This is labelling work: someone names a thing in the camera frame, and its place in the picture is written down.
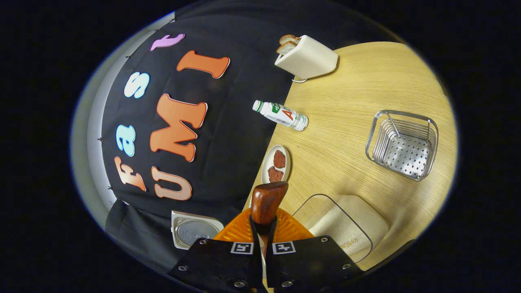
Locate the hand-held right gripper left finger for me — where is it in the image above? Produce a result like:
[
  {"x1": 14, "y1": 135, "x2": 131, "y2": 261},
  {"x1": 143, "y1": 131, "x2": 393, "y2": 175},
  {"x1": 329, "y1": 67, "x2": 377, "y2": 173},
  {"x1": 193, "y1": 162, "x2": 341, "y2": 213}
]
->
[{"x1": 169, "y1": 208, "x2": 263, "y2": 291}]

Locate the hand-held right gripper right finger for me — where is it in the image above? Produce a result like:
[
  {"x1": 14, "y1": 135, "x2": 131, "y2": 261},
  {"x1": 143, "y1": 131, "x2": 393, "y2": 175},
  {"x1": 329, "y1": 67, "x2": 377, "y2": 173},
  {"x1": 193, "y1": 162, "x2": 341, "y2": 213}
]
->
[{"x1": 260, "y1": 208, "x2": 365, "y2": 290}]

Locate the white rice cooker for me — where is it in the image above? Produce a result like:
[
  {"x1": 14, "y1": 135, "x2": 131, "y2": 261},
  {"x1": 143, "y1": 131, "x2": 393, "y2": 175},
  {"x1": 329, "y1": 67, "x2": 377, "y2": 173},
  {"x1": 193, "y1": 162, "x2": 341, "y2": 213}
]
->
[{"x1": 171, "y1": 210, "x2": 224, "y2": 249}]

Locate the brown wooden spoon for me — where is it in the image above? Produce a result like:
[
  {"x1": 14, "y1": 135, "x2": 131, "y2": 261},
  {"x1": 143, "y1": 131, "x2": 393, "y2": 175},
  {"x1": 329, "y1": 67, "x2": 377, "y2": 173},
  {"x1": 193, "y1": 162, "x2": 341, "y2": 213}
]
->
[{"x1": 250, "y1": 181, "x2": 289, "y2": 261}]

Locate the metal chopstick holder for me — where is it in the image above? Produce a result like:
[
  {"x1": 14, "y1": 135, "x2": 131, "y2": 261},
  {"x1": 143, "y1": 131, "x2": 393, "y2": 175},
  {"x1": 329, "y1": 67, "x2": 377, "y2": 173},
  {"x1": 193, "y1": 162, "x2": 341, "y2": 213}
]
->
[{"x1": 365, "y1": 110, "x2": 439, "y2": 181}]

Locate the white oval plate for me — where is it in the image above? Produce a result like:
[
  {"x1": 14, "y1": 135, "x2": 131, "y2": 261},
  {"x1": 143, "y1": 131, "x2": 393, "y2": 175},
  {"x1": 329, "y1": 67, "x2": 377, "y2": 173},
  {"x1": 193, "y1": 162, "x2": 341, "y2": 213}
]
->
[{"x1": 260, "y1": 145, "x2": 291, "y2": 184}]

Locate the black backdrop cloth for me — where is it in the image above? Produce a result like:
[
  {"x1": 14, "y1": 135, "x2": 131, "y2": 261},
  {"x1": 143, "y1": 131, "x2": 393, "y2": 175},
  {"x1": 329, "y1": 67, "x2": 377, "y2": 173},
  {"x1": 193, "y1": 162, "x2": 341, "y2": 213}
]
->
[{"x1": 101, "y1": 0, "x2": 407, "y2": 273}]

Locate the white drink bottle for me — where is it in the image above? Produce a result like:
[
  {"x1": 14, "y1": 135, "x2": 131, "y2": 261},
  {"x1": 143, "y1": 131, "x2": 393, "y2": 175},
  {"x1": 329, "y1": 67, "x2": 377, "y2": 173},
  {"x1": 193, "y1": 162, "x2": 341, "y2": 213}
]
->
[{"x1": 252, "y1": 100, "x2": 309, "y2": 132}]

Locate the white toaster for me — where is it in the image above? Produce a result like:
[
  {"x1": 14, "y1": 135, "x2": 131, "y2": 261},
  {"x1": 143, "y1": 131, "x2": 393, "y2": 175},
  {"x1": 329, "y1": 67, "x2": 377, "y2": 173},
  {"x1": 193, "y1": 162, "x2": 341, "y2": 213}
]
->
[{"x1": 275, "y1": 35, "x2": 339, "y2": 80}]

